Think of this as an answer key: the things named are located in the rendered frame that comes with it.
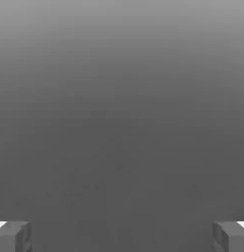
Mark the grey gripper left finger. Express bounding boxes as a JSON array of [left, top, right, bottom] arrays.
[[0, 220, 33, 252]]

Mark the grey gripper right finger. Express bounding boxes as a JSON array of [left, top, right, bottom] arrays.
[[211, 220, 244, 252]]

